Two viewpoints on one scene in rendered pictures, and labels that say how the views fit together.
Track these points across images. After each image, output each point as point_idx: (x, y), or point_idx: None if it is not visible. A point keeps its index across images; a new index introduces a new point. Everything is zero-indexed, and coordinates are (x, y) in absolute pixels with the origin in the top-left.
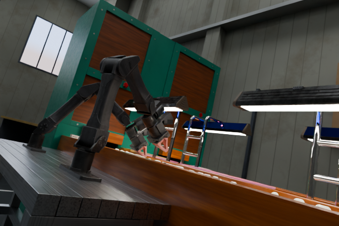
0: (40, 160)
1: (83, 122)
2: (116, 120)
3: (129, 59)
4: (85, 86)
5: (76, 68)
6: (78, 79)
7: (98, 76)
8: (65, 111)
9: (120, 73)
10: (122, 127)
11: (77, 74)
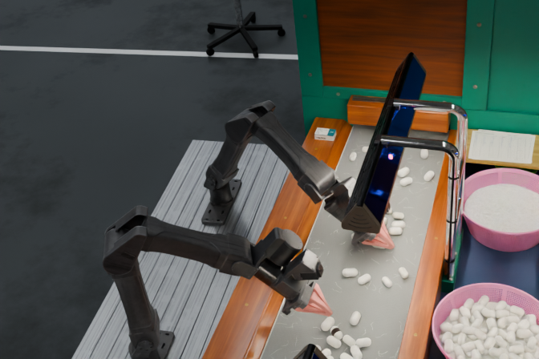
0: (152, 298)
1: (352, 85)
2: (431, 69)
3: (120, 250)
4: (229, 123)
5: None
6: (302, 4)
7: None
8: (228, 159)
9: (115, 275)
10: (454, 81)
11: None
